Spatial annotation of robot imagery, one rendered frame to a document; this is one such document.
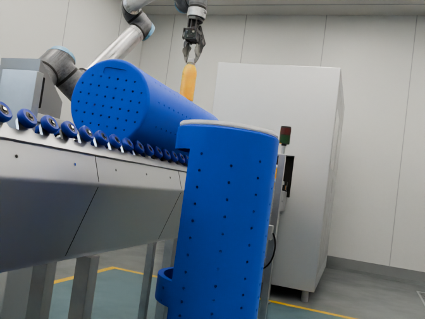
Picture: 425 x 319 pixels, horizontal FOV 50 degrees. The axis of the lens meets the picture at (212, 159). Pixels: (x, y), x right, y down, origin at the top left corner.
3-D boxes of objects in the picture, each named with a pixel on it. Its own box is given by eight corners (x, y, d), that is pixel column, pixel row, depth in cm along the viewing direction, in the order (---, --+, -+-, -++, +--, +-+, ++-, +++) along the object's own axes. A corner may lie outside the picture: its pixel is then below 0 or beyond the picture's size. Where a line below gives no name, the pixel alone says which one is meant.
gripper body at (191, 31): (181, 39, 217) (184, 14, 218) (187, 45, 225) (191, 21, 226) (196, 40, 215) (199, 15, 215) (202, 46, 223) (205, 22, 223)
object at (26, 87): (-8, 133, 107) (2, 68, 108) (4, 135, 111) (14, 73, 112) (26, 137, 104) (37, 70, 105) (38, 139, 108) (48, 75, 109)
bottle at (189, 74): (188, 102, 226) (193, 66, 227) (195, 101, 220) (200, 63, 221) (176, 99, 222) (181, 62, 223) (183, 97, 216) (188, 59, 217)
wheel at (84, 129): (74, 126, 116) (81, 123, 116) (85, 130, 121) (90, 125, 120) (82, 142, 115) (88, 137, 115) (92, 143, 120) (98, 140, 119)
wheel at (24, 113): (12, 109, 95) (19, 104, 95) (26, 114, 99) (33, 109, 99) (20, 128, 94) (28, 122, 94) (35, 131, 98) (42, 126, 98)
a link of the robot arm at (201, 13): (191, 13, 227) (210, 14, 224) (190, 23, 227) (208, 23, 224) (185, 6, 219) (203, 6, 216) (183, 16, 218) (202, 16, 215)
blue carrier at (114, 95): (61, 137, 149) (80, 52, 150) (166, 161, 232) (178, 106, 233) (137, 154, 140) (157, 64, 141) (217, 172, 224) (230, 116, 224)
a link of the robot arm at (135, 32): (52, 89, 249) (133, 13, 286) (75, 113, 256) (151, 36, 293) (63, 83, 237) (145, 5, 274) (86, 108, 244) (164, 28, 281)
